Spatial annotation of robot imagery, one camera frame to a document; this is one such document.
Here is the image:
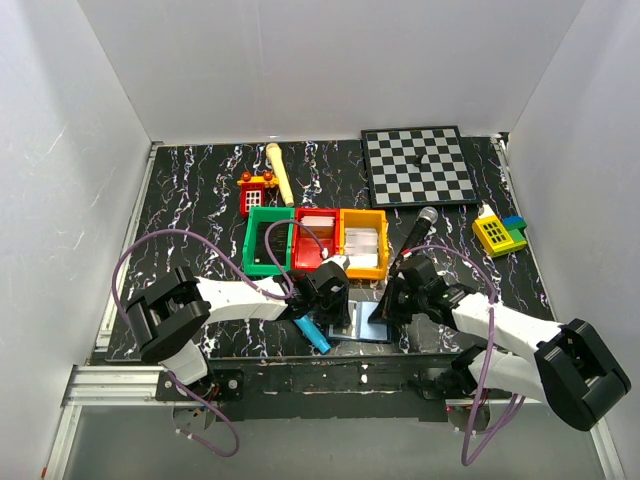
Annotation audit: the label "navy blue card holder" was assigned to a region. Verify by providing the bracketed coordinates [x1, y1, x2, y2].
[327, 300, 392, 344]

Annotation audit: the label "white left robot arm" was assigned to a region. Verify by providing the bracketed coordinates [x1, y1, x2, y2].
[126, 255, 350, 386]

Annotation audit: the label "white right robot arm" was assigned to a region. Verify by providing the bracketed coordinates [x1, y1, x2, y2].
[369, 255, 631, 431]

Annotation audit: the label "white cards in yellow bin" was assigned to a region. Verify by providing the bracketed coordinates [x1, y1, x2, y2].
[344, 227, 379, 269]

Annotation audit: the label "black cards in green bin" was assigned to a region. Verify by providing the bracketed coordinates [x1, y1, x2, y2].
[254, 222, 290, 266]

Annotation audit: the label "cards in red bin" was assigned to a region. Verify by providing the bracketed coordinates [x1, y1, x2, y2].
[295, 215, 336, 264]

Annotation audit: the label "light blue toy microphone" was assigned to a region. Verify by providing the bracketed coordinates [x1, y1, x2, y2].
[294, 315, 331, 355]

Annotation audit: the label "red plastic bin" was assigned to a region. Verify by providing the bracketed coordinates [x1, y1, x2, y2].
[292, 208, 340, 271]

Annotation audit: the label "black toy microphone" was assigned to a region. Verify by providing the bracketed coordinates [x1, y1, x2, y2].
[392, 206, 438, 267]

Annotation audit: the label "green plastic bin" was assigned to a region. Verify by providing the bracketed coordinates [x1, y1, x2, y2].
[243, 207, 295, 277]

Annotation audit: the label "yellow plastic bin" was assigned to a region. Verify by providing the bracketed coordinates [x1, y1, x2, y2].
[339, 209, 390, 281]

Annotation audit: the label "yellow green toy brick house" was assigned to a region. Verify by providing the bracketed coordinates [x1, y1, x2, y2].
[472, 203, 528, 258]

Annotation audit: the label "black grey chessboard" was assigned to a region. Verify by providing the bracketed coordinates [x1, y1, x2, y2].
[361, 126, 479, 208]

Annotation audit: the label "red toy brick house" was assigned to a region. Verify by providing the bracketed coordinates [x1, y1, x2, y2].
[237, 171, 279, 219]

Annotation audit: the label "cream toy microphone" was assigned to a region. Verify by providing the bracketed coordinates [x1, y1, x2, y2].
[265, 143, 295, 207]

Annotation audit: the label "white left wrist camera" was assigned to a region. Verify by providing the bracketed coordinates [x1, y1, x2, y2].
[322, 254, 351, 271]

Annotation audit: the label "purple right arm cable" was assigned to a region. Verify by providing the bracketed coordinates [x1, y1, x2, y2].
[399, 244, 526, 466]

